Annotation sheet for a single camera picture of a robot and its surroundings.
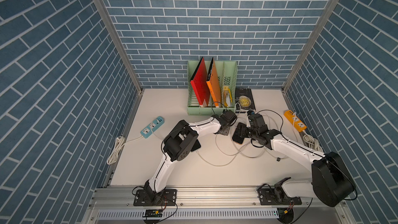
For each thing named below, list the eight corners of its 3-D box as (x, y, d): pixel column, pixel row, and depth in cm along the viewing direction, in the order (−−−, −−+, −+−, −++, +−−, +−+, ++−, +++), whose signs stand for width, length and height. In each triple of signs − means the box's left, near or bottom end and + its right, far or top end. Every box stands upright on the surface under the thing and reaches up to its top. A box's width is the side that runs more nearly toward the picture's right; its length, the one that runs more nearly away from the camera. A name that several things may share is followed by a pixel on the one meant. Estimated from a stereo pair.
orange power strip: (297, 133, 98) (299, 130, 95) (281, 114, 107) (283, 111, 105) (305, 129, 100) (308, 126, 97) (289, 111, 109) (291, 108, 106)
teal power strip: (140, 134, 96) (138, 132, 94) (160, 117, 105) (160, 115, 103) (145, 139, 94) (143, 137, 92) (165, 120, 103) (165, 118, 101)
